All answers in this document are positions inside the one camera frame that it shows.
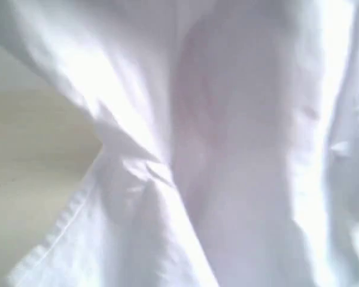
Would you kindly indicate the white t-shirt red patch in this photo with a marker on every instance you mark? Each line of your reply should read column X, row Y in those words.
column 230, row 140

